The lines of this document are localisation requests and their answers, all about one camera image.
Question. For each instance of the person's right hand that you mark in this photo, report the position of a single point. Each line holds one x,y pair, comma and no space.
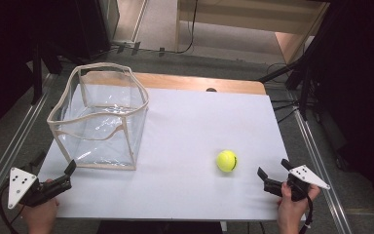
290,208

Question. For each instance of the black metal stand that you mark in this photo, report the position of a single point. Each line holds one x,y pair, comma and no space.
305,65
37,74

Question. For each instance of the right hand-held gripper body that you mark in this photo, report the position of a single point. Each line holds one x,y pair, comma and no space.
308,177

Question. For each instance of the wooden table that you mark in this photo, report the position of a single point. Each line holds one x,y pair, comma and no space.
191,83

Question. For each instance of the light wooden furniture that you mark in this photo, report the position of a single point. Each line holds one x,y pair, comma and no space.
240,16

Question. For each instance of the person's left hand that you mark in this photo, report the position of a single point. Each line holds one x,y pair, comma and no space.
42,211

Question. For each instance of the dark curtain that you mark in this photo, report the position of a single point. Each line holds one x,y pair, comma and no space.
363,81
13,48

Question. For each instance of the clear storage box beige trim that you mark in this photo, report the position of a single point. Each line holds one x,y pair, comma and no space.
99,130

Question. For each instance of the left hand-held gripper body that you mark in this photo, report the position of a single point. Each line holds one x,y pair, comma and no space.
19,185

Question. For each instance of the metal floor rail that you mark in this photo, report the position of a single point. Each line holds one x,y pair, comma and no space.
9,146
321,162

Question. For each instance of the white table cover sheet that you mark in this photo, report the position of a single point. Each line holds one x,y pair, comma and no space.
188,182

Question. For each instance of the yellow tennis ball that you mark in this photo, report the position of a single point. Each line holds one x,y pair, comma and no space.
226,161

